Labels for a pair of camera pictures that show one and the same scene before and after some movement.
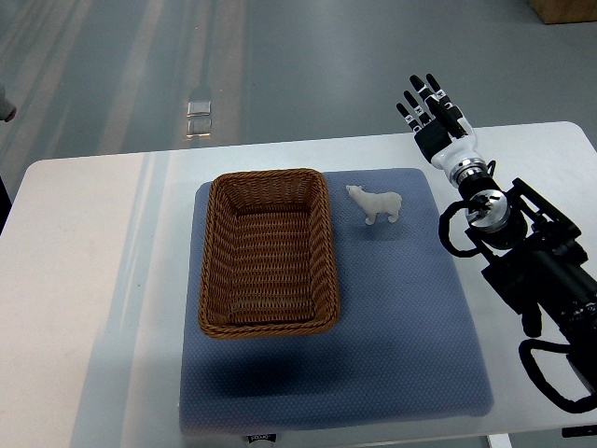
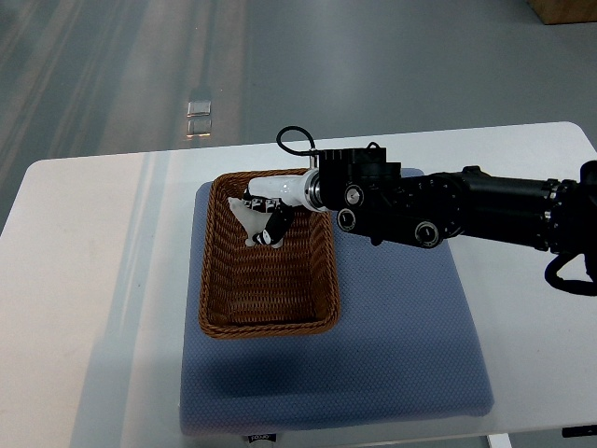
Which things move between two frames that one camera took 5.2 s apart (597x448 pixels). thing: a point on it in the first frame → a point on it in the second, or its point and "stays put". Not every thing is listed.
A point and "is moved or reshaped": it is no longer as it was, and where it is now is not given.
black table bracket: [579, 431] stays put
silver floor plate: [199, 128] stays put
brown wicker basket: [268, 264] stays put
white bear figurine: [372, 203] is moved or reshaped
